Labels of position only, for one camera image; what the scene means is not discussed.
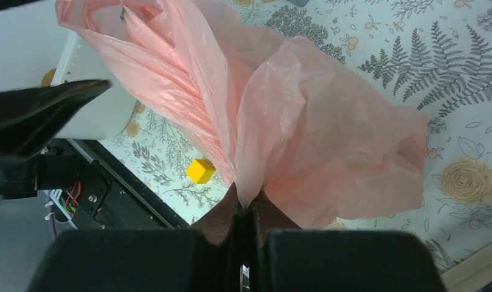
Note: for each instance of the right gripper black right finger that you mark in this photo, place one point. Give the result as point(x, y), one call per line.
point(284, 257)

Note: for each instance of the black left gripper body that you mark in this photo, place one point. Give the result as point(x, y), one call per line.
point(20, 176)

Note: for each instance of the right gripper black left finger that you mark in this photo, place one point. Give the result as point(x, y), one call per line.
point(202, 257)

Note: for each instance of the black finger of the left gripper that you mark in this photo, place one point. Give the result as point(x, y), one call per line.
point(30, 118)

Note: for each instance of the pink plastic grocery bag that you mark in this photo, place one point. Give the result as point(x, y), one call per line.
point(272, 113)

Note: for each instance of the yellow small block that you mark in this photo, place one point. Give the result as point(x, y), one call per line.
point(200, 171)

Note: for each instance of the floral patterned table mat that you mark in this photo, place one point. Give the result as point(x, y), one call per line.
point(435, 56)

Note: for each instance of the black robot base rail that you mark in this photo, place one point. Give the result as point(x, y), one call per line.
point(105, 194)

